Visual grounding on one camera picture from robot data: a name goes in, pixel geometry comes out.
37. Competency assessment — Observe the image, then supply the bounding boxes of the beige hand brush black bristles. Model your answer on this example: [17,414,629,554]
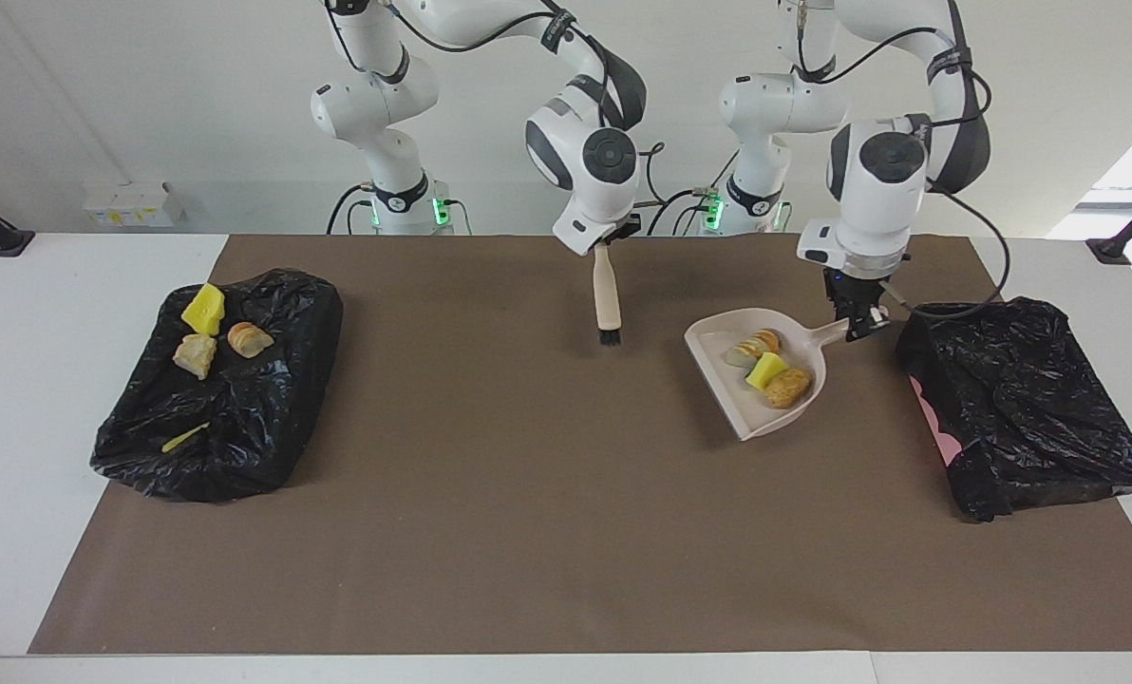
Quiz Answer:
[593,242,623,347]

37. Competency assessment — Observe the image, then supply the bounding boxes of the orange striped foam chunk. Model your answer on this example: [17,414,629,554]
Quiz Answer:
[726,328,783,370]

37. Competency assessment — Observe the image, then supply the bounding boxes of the orange-brown foam cylinder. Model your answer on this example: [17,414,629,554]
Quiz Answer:
[764,367,814,410]

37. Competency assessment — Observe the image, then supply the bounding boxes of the yellow sponge wedge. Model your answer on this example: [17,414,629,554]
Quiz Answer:
[745,351,787,392]

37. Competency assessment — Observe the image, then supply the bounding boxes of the beige plastic dustpan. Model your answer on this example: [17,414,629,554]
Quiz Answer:
[684,306,857,443]

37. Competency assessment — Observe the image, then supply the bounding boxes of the cream ribbed foam chunk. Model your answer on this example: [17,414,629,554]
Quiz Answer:
[227,322,275,360]

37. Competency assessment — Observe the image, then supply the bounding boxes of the bright yellow foam block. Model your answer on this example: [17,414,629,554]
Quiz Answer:
[180,283,227,336]

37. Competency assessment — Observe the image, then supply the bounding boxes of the pale beige foam chunk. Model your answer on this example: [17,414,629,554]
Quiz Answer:
[173,333,218,381]

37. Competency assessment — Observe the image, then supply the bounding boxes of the green and yellow sponge piece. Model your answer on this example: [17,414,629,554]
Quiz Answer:
[160,422,213,454]

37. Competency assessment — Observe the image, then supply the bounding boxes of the pink plastic bin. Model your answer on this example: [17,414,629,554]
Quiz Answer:
[911,375,968,468]

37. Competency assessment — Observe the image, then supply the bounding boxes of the black bag over pink bin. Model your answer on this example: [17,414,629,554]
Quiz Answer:
[895,296,1132,523]

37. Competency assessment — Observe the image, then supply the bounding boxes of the crumpled black trash bag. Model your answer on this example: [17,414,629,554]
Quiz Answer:
[89,268,346,504]

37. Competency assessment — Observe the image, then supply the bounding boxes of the brown paper table mat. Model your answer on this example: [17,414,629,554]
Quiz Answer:
[28,234,1132,656]

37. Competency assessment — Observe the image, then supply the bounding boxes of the white cardboard box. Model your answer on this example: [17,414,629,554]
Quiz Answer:
[82,180,184,229]

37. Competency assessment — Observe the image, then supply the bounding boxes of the black base power cable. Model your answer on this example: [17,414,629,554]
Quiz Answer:
[327,183,377,236]
[647,185,719,237]

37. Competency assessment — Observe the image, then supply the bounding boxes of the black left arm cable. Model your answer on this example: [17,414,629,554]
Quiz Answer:
[780,0,1011,319]

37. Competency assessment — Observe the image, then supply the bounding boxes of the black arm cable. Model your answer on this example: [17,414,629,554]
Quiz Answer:
[780,0,1011,319]
[324,0,667,205]

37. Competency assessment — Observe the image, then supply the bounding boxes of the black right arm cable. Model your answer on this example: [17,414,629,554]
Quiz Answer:
[324,0,667,205]

